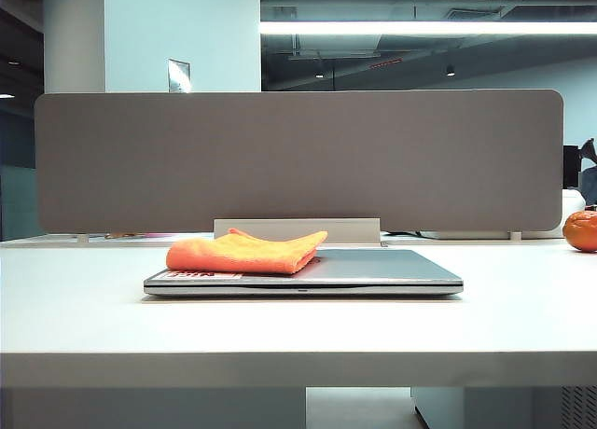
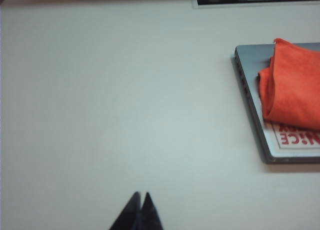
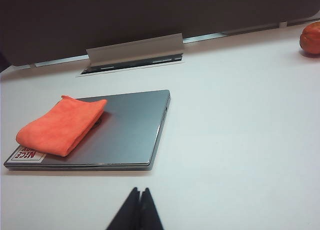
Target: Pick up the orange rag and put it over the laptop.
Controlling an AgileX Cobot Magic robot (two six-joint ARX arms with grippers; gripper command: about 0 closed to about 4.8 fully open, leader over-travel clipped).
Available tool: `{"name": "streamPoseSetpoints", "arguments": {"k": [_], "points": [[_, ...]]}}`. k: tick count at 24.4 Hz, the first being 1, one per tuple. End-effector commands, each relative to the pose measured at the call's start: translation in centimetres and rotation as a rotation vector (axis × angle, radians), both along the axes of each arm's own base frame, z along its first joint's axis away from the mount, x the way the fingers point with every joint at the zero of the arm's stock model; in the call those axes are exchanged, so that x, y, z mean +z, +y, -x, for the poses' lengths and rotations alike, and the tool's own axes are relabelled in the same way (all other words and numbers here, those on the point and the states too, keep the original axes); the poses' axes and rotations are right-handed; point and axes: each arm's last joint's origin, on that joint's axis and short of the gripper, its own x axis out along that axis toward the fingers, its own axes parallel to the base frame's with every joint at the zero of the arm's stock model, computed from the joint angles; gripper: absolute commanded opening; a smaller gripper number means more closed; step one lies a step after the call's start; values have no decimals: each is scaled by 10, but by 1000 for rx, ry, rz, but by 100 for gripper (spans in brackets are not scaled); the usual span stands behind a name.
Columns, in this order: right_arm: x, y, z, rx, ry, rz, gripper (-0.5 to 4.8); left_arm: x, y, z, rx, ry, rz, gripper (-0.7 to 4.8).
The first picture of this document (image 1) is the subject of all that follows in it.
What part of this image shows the orange rag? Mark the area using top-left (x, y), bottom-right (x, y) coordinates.
top-left (165, 228), bottom-right (329, 276)

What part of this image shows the grey closed laptop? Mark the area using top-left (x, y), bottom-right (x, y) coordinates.
top-left (143, 248), bottom-right (465, 299)

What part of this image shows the white red laptop sticker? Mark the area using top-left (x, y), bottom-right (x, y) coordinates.
top-left (158, 269), bottom-right (243, 282)

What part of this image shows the grey-brown desk partition panel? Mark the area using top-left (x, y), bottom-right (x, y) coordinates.
top-left (35, 89), bottom-right (565, 234)

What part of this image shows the framed sign on column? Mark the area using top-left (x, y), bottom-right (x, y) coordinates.
top-left (167, 58), bottom-right (192, 94)

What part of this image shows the long ceiling light strip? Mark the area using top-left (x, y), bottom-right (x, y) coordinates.
top-left (258, 21), bottom-right (597, 35)

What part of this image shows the grey desk support panel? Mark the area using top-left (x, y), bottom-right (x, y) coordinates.
top-left (0, 387), bottom-right (308, 429)

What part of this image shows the black monitor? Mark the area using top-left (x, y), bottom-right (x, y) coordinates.
top-left (562, 145), bottom-right (583, 190)

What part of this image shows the orange round fruit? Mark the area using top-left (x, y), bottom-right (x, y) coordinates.
top-left (562, 209), bottom-right (597, 253)

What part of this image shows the dark figure in background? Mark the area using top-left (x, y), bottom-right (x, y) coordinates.
top-left (577, 138), bottom-right (597, 205)

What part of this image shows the white cable port flap lid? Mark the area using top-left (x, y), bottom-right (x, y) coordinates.
top-left (213, 217), bottom-right (382, 247)

